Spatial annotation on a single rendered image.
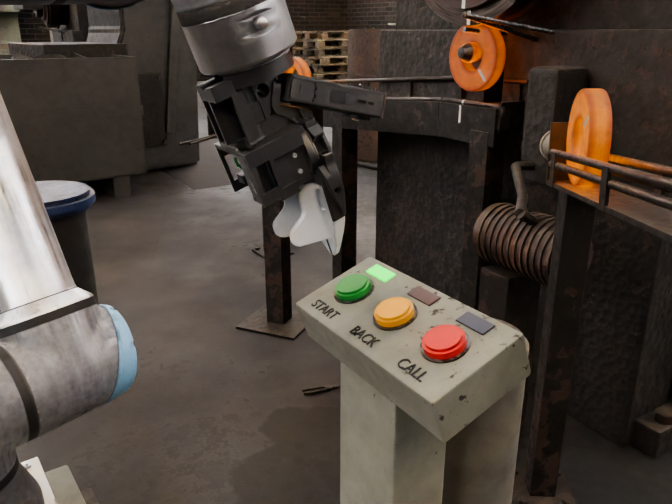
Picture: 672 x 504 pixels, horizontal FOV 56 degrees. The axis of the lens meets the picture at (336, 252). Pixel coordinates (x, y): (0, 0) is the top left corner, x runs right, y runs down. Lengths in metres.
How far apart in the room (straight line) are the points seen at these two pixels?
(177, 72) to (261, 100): 3.66
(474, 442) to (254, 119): 0.46
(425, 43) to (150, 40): 2.62
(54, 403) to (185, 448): 0.54
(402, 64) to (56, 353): 1.27
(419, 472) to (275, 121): 0.38
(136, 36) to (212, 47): 3.61
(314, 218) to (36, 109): 2.97
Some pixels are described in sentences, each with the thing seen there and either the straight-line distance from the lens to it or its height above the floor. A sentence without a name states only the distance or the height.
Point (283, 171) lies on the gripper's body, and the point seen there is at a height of 0.75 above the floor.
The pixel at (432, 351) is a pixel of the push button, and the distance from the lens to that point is 0.57.
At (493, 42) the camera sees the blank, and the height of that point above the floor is 0.84.
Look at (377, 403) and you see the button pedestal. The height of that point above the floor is 0.52.
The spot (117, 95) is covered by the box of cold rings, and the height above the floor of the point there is 0.55.
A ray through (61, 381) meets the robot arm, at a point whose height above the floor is 0.40.
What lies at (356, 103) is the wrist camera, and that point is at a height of 0.80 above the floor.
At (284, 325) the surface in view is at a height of 0.01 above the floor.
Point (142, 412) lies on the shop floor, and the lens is 1.64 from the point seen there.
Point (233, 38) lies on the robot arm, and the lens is 0.54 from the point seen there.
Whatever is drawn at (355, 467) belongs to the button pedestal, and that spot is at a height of 0.42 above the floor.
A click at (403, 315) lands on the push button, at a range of 0.62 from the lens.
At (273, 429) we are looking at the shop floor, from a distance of 1.52.
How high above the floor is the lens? 0.87
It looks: 19 degrees down
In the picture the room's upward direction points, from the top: straight up
